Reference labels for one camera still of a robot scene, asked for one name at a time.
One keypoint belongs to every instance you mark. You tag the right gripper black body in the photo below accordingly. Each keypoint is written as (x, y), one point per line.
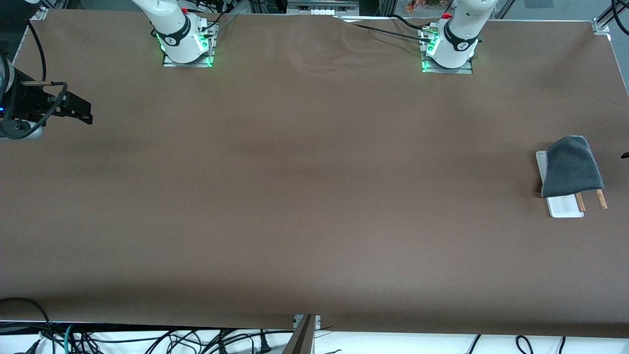
(30, 101)

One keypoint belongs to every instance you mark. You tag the grey towel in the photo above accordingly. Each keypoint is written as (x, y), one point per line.
(572, 167)

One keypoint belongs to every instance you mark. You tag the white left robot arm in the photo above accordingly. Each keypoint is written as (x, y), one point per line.
(459, 44)

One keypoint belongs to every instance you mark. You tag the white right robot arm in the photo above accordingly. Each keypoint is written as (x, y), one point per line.
(167, 19)

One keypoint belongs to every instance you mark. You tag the white rack with wooden bars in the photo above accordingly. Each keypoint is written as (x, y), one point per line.
(565, 206)

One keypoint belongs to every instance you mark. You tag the orange patterned object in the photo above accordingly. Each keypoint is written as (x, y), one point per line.
(417, 5)

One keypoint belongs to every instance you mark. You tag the white power strip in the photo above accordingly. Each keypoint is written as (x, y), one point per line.
(322, 10)

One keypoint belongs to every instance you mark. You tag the wooden beam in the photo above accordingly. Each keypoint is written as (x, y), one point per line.
(302, 339)

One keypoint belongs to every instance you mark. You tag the aluminium frame corner post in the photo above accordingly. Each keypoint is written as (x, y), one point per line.
(39, 14)
(602, 25)

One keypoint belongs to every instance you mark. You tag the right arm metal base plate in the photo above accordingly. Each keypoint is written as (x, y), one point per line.
(169, 63)

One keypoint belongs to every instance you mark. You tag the metal table bracket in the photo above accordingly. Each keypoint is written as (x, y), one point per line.
(297, 322)

